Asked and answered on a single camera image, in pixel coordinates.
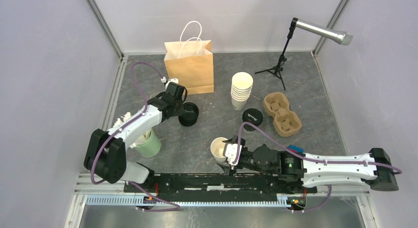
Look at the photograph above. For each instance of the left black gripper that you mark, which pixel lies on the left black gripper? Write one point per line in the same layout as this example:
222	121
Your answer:
181	111

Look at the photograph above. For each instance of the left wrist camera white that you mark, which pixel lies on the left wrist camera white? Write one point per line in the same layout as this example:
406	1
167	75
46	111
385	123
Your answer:
166	81

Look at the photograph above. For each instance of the black coffee lid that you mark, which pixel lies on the black coffee lid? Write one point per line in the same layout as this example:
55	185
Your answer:
253	116

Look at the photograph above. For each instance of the brown pulp cup carrier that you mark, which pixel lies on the brown pulp cup carrier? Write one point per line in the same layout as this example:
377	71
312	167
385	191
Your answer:
285	121

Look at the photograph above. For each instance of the red and blue block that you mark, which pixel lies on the red and blue block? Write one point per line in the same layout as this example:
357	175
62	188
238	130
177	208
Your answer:
295	149

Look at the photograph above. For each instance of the black tripod stand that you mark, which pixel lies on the black tripod stand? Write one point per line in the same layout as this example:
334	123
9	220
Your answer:
278	68

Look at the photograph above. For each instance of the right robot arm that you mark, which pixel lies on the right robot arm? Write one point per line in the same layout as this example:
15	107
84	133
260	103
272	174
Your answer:
305	170

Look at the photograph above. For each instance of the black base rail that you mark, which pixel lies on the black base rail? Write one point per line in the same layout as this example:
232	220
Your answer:
217	187

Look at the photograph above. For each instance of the white paper cup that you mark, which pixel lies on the white paper cup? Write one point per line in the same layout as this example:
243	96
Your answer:
217	148

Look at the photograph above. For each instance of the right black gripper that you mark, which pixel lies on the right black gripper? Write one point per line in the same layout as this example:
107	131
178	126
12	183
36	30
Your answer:
236	139

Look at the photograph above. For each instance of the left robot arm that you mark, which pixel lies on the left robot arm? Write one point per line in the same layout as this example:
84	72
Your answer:
106	152

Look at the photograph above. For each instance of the stack of black lids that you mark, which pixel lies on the stack of black lids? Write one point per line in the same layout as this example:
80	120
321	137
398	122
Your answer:
190	114

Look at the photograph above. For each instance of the brown paper bag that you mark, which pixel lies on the brown paper bag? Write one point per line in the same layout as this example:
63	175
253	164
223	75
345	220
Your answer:
192	63

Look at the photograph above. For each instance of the stack of white paper cups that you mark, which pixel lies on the stack of white paper cups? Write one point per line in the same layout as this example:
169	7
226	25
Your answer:
241	86

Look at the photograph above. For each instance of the silver cylindrical lamp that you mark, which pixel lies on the silver cylindrical lamp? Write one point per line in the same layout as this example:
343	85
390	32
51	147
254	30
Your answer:
342	38

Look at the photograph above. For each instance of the black sleeved paper cup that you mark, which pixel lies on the black sleeved paper cup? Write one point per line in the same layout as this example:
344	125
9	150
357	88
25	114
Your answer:
250	127

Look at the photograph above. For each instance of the green cup holder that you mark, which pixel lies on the green cup holder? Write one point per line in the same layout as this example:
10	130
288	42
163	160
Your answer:
148	146

